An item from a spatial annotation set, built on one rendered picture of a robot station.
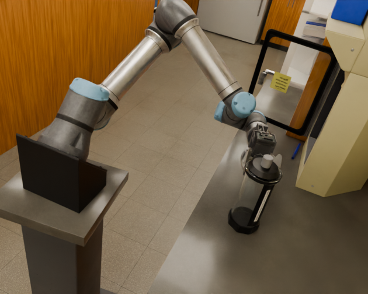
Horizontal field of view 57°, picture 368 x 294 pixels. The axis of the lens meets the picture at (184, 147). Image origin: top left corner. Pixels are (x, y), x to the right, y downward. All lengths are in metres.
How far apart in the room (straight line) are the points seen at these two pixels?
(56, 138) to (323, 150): 0.88
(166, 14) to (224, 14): 5.16
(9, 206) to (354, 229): 1.11
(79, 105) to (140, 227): 1.39
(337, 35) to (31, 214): 1.03
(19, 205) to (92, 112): 0.35
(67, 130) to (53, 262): 0.50
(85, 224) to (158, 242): 1.22
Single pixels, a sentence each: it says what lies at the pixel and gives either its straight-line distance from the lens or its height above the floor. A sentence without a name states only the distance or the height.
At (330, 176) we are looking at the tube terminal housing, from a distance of 1.33.
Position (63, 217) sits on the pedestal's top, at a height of 0.94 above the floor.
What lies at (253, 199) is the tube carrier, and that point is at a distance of 1.00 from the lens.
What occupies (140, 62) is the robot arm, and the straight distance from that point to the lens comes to 1.22.
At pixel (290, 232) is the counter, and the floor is 0.94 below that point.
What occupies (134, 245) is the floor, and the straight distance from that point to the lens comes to 2.19.
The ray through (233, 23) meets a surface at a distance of 6.29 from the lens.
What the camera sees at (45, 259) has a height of 0.67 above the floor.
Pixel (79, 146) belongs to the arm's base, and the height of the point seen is 1.12.
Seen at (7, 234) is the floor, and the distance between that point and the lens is 2.31.
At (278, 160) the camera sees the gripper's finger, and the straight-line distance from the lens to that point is 1.04.
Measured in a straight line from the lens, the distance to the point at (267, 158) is 0.96.
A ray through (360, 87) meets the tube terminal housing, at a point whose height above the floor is 1.38.
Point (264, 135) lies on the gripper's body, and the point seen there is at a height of 1.20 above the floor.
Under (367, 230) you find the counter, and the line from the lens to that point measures 1.35.
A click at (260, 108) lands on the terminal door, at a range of 1.61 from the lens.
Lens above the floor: 1.73
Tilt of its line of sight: 35 degrees down
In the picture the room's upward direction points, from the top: 12 degrees clockwise
